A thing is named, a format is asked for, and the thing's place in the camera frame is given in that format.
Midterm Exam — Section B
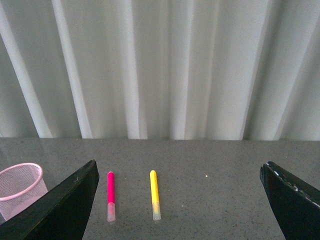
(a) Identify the yellow highlighter pen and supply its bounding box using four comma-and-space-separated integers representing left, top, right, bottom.
149, 170, 161, 221

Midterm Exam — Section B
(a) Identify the pink highlighter pen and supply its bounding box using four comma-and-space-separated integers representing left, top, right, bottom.
107, 171, 116, 223

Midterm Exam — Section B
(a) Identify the pink mesh cup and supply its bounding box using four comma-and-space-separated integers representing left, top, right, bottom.
0, 162, 48, 221

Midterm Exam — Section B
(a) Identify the white pleated curtain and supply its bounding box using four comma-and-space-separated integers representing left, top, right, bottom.
0, 0, 320, 141

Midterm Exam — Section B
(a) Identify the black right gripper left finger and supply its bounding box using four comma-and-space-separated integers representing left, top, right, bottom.
0, 160, 100, 240

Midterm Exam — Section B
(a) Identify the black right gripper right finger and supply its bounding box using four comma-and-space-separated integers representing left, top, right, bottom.
260, 161, 320, 240

